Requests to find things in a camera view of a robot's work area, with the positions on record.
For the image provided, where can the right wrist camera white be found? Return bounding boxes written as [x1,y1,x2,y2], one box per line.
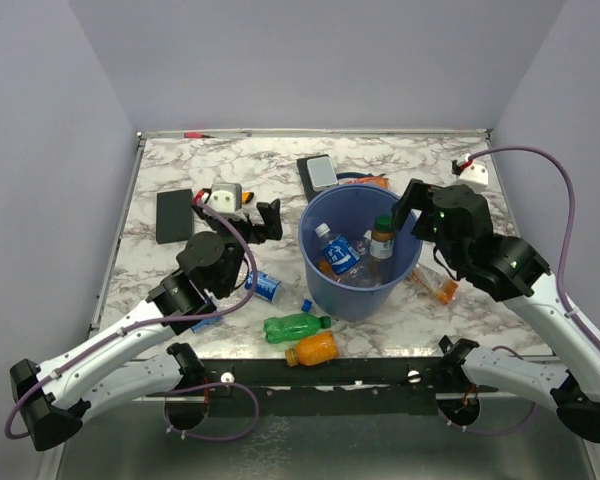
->
[451,156,489,194]

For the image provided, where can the orange utility knife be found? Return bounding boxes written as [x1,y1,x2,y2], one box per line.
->
[242,192,255,204]

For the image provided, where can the red marker on rail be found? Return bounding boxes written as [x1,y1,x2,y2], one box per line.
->
[183,132,215,139]

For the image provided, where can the white device on black tray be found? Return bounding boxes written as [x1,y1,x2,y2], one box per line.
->
[296,155,338,202]

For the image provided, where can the black flat box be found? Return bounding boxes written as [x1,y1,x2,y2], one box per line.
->
[155,189,194,244]

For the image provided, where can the crushed pepsi bottle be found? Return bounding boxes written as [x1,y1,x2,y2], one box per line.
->
[254,271,282,304]
[190,295,223,333]

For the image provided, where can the blue plastic bin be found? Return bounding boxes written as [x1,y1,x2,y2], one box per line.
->
[298,184,422,321]

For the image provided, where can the crushed pepsi bottle upper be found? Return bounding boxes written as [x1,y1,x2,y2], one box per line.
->
[254,271,282,304]

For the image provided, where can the large clear water bottle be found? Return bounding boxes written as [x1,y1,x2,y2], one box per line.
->
[339,230,379,288]

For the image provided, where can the orange snack wrapper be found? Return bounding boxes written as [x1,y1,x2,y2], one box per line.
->
[350,176,390,190]

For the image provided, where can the crushed pepsi bottle lower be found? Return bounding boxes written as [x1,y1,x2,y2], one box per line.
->
[190,295,223,333]

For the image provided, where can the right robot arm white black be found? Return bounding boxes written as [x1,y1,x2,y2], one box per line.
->
[391,179,600,443]

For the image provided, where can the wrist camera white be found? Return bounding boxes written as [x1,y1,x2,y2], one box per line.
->
[451,156,489,194]
[194,182,243,215]

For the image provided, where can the loose blue bottle cap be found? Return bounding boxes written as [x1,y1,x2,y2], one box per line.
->
[301,300,313,313]

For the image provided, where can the orange juice bottle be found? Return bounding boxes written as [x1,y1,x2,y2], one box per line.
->
[285,330,339,367]

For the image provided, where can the green plastic bottle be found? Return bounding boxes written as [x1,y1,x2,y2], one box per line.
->
[263,312,332,344]

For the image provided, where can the blue label water bottle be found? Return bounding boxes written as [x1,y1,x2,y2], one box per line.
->
[314,223,360,276]

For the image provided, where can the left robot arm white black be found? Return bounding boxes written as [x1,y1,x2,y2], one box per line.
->
[4,200,282,452]

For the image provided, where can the brown coffee bottle green cap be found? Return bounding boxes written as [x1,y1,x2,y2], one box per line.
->
[369,215,396,284]

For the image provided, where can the orange label crushed bottle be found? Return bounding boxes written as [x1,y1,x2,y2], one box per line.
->
[411,264,458,305]

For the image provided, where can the blue handled pliers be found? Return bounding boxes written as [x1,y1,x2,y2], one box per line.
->
[336,172,372,181]

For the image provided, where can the black base bar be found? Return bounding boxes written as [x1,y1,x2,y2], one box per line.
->
[142,354,499,417]

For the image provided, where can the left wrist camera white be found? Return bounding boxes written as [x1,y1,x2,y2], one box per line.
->
[194,182,243,215]

